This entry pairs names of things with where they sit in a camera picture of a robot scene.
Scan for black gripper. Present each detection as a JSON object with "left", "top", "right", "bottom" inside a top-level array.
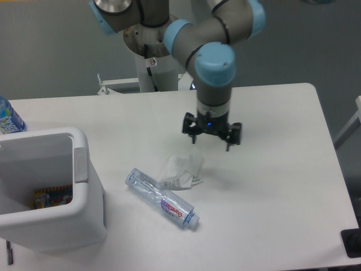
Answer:
[{"left": 182, "top": 111, "right": 242, "bottom": 152}]

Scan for clear plastic bottle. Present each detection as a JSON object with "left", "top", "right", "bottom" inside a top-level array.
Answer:
[{"left": 125, "top": 168, "right": 200, "bottom": 230}]

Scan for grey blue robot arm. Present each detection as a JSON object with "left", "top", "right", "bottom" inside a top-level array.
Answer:
[{"left": 89, "top": 1, "right": 266, "bottom": 146}]

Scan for white plastic trash can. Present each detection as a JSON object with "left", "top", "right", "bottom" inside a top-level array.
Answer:
[{"left": 1, "top": 127, "right": 107, "bottom": 252}]

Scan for colourful snack packet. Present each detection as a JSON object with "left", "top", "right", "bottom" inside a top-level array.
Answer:
[{"left": 33, "top": 185, "right": 73, "bottom": 209}]

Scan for black clamp at table edge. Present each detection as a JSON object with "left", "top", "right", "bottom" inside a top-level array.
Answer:
[{"left": 341, "top": 228, "right": 360, "bottom": 259}]

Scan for blue labelled water bottle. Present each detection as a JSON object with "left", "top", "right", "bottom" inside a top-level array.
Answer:
[{"left": 1, "top": 97, "right": 27, "bottom": 134}]

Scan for small black strip on table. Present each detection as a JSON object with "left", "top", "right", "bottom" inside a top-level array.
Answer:
[{"left": 6, "top": 241, "right": 14, "bottom": 265}]

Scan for white pedestal foot bracket middle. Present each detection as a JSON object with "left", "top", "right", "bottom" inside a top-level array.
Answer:
[{"left": 178, "top": 72, "right": 195, "bottom": 91}]

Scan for white pedestal foot bracket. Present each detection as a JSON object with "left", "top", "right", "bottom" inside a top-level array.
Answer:
[
  {"left": 178, "top": 72, "right": 195, "bottom": 91},
  {"left": 97, "top": 73, "right": 140, "bottom": 95}
]

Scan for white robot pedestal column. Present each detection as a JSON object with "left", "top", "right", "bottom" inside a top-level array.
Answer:
[{"left": 123, "top": 22, "right": 187, "bottom": 93}]

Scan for black cable on pedestal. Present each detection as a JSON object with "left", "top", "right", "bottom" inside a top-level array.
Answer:
[{"left": 143, "top": 43, "right": 160, "bottom": 93}]

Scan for white pedestal foot bracket left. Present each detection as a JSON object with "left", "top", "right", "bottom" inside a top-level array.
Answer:
[{"left": 97, "top": 73, "right": 140, "bottom": 95}]

